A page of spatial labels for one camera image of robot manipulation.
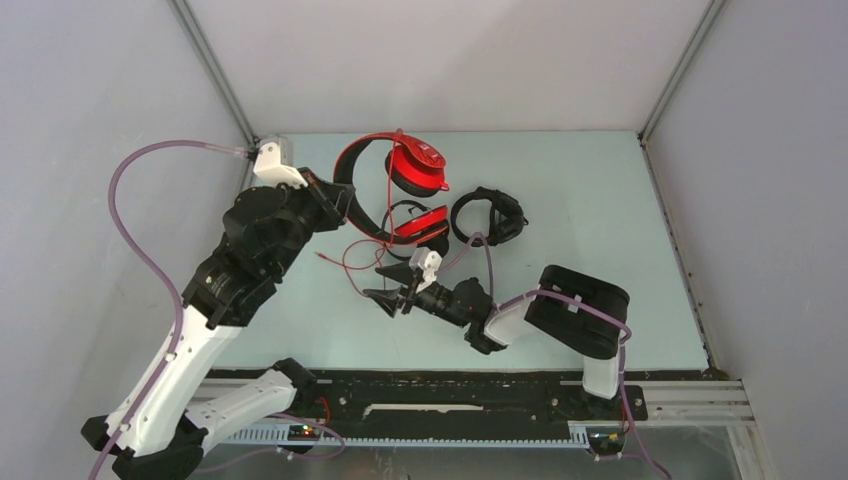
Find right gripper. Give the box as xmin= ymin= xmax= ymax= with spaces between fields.
xmin=363 ymin=259 xmax=469 ymax=329

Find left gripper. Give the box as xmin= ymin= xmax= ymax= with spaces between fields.
xmin=266 ymin=166 xmax=354 ymax=277

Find small black foam headphones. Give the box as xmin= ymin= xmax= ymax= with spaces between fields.
xmin=381 ymin=199 xmax=450 ymax=261

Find red headphones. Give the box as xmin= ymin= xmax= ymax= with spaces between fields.
xmin=333 ymin=129 xmax=450 ymax=267

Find black headset with microphone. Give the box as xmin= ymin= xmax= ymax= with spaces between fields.
xmin=449 ymin=186 xmax=529 ymax=248

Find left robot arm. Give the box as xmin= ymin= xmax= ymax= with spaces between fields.
xmin=81 ymin=168 xmax=355 ymax=479

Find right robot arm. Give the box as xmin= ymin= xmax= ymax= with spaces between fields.
xmin=364 ymin=264 xmax=632 ymax=418

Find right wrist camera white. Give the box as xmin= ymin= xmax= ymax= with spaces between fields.
xmin=408 ymin=247 xmax=443 ymax=291

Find black mounting rail base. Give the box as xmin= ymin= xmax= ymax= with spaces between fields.
xmin=211 ymin=368 xmax=651 ymax=445

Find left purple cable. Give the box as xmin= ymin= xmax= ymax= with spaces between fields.
xmin=86 ymin=139 xmax=260 ymax=480

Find purple cable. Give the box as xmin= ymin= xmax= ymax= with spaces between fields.
xmin=437 ymin=231 xmax=672 ymax=480
xmin=86 ymin=139 xmax=260 ymax=480

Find left aluminium corner post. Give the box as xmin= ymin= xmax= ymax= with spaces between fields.
xmin=168 ymin=0 xmax=257 ymax=145

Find aluminium corner post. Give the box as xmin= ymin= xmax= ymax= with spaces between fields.
xmin=639 ymin=0 xmax=729 ymax=144
xmin=168 ymin=0 xmax=257 ymax=145

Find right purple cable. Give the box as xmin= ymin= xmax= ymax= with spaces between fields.
xmin=437 ymin=231 xmax=672 ymax=480

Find right aluminium corner post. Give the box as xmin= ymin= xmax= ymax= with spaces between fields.
xmin=639 ymin=0 xmax=729 ymax=144

